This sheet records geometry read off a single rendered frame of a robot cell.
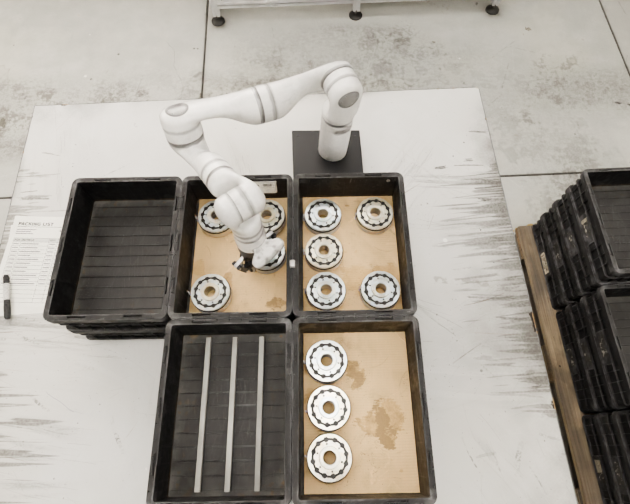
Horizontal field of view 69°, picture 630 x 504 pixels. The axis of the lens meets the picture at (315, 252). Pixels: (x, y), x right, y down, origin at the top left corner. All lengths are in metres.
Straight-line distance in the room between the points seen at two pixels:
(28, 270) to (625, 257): 1.98
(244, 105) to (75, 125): 0.84
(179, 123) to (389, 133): 0.78
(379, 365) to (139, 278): 0.68
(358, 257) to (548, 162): 1.61
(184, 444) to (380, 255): 0.68
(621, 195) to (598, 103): 1.06
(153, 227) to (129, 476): 0.66
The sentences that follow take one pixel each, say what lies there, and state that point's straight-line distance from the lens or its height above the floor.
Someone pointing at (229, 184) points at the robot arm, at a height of 1.16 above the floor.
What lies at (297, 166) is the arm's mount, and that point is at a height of 0.78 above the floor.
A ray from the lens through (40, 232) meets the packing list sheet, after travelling 1.68.
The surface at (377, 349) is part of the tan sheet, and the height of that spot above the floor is 0.83.
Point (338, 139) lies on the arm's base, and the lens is 1.38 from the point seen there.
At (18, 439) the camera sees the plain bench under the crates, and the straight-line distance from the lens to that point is 1.52.
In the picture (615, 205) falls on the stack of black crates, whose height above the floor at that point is 0.49.
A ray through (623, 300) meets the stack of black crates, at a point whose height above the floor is 0.38.
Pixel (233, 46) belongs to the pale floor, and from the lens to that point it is 2.98.
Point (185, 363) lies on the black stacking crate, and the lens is 1.23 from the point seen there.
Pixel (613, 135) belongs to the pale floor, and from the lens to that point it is 2.94.
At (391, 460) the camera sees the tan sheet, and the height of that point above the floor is 0.83.
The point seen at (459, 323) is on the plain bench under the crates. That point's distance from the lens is 1.39.
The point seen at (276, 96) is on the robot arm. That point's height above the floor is 1.12.
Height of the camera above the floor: 1.99
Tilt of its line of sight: 67 degrees down
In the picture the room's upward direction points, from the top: 1 degrees counter-clockwise
